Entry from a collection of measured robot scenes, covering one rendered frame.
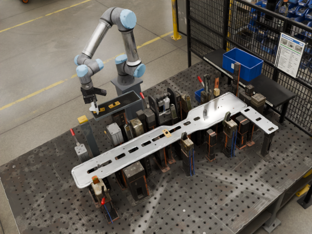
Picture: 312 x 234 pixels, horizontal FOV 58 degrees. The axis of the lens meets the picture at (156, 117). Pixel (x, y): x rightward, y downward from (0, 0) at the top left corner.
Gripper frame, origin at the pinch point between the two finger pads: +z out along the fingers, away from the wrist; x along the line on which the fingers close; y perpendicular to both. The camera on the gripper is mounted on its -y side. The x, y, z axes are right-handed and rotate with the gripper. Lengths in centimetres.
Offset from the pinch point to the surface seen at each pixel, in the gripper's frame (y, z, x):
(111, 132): -5.6, 7.8, 20.1
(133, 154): -17.4, 18.8, 35.0
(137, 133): -23.4, 18.5, 17.2
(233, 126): -89, 14, 36
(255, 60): -133, 6, -21
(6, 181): 87, 49, 4
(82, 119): 12.5, 2.8, 5.4
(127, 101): -21.7, 2.8, -2.9
